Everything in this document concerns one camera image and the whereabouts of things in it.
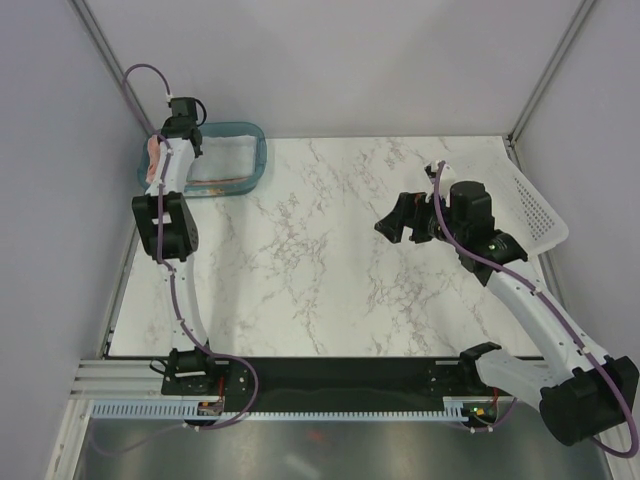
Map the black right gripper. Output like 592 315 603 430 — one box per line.
375 190 466 247

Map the pink towel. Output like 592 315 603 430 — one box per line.
145 135 167 186

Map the blue towel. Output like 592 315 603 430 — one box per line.
188 135 257 183

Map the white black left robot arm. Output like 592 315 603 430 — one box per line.
132 97 219 394

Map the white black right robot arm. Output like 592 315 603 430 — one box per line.
375 181 639 458

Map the teal transparent plastic bin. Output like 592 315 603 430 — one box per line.
139 116 267 197

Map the white perforated plastic basket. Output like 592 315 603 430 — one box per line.
444 146 569 256

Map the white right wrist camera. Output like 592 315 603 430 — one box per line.
424 160 456 191

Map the aluminium frame rail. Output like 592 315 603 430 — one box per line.
69 357 551 401

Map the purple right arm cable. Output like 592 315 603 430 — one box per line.
432 160 640 459

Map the white slotted cable duct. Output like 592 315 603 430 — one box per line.
90 398 481 422

